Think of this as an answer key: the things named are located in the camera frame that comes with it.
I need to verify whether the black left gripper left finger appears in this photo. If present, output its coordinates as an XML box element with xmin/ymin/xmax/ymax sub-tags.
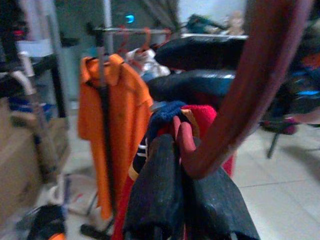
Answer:
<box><xmin>123</xmin><ymin>133</ymin><xmax>185</xmax><ymax>240</ymax></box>

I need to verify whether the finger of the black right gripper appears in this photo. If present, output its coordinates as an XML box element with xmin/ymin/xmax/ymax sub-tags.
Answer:
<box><xmin>146</xmin><ymin>70</ymin><xmax>238</xmax><ymax>101</ymax></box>
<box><xmin>154</xmin><ymin>37</ymin><xmax>248</xmax><ymax>71</ymax></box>

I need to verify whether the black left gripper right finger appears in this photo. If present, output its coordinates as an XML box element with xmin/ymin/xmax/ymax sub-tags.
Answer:
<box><xmin>179</xmin><ymin>164</ymin><xmax>261</xmax><ymax>240</ymax></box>

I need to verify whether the red sports jersey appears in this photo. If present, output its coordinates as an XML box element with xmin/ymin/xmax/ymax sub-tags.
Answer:
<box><xmin>112</xmin><ymin>100</ymin><xmax>237</xmax><ymax>240</ymax></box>

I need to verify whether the dark red hanger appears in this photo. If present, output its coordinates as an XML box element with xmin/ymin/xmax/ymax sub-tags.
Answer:
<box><xmin>172</xmin><ymin>0</ymin><xmax>316</xmax><ymax>181</ymax></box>

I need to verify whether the orange-red hanger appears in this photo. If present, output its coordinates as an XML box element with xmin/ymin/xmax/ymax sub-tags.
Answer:
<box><xmin>129</xmin><ymin>26</ymin><xmax>155</xmax><ymax>73</ymax></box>

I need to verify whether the white thick garment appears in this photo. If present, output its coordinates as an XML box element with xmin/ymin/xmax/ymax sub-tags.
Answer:
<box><xmin>124</xmin><ymin>48</ymin><xmax>171</xmax><ymax>78</ymax></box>

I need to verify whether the orange polo shirt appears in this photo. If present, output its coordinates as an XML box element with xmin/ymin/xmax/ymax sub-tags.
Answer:
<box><xmin>77</xmin><ymin>53</ymin><xmax>154</xmax><ymax>220</ymax></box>

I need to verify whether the metal clothes rack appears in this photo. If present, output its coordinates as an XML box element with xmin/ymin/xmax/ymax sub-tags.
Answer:
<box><xmin>79</xmin><ymin>0</ymin><xmax>176</xmax><ymax>238</ymax></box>

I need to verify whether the brown cardboard box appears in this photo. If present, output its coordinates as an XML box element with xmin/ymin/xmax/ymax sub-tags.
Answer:
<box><xmin>0</xmin><ymin>97</ymin><xmax>71</xmax><ymax>221</ymax></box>

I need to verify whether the red wire hanger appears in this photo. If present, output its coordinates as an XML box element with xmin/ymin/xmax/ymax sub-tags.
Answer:
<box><xmin>116</xmin><ymin>24</ymin><xmax>132</xmax><ymax>56</ymax></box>

